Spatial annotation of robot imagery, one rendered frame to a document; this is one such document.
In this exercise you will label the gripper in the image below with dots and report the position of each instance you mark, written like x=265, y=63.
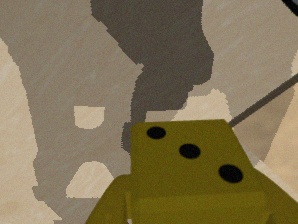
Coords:
x=114, y=205

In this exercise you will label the tan flat mat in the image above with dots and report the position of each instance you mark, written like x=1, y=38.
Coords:
x=270, y=130

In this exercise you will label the yellow die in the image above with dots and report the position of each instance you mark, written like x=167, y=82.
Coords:
x=192, y=172

